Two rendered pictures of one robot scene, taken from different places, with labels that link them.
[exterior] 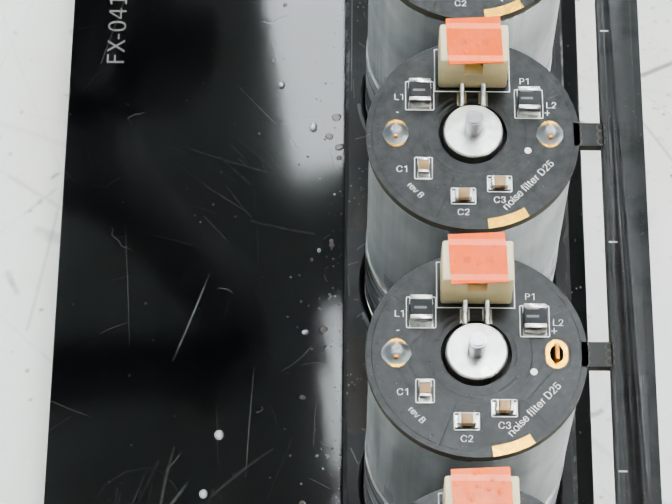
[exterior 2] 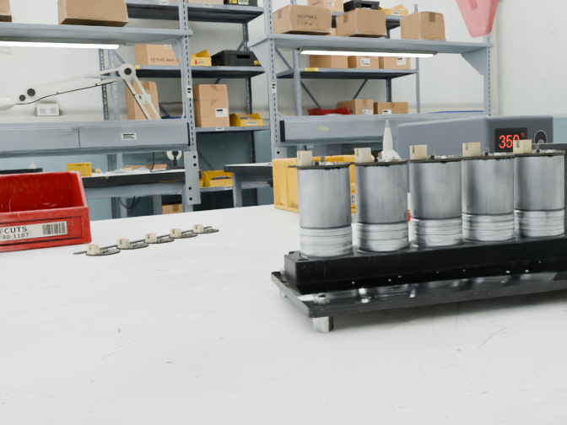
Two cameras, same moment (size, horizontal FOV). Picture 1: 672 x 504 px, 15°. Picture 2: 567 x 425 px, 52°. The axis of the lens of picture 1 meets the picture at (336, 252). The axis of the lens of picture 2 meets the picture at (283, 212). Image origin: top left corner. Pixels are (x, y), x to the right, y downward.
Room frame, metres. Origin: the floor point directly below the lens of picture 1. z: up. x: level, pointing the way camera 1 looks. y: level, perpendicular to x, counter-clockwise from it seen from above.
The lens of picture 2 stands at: (0.28, 0.24, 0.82)
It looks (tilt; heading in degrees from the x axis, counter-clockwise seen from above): 6 degrees down; 257
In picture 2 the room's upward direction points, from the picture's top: 3 degrees counter-clockwise
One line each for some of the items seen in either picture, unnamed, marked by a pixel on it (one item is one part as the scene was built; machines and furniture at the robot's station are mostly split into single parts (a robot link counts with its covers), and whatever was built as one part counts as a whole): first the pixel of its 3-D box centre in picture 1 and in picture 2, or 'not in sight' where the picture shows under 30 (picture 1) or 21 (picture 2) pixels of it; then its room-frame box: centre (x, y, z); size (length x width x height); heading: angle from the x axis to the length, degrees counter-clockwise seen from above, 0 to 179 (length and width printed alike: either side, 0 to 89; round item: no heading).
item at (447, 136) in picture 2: not in sight; (472, 158); (-0.12, -0.42, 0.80); 0.15 x 0.12 x 0.10; 105
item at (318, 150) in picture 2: not in sight; (322, 152); (-0.65, -2.70, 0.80); 0.15 x 0.12 x 0.10; 121
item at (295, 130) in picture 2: not in sight; (393, 129); (-1.01, -2.62, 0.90); 1.30 x 0.06 x 0.12; 12
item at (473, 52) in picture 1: (473, 62); (419, 152); (0.15, -0.02, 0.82); 0.01 x 0.01 x 0.01; 0
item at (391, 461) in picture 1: (466, 434); (488, 205); (0.11, -0.02, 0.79); 0.02 x 0.02 x 0.05
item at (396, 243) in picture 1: (463, 226); (435, 209); (0.14, -0.02, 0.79); 0.02 x 0.02 x 0.05
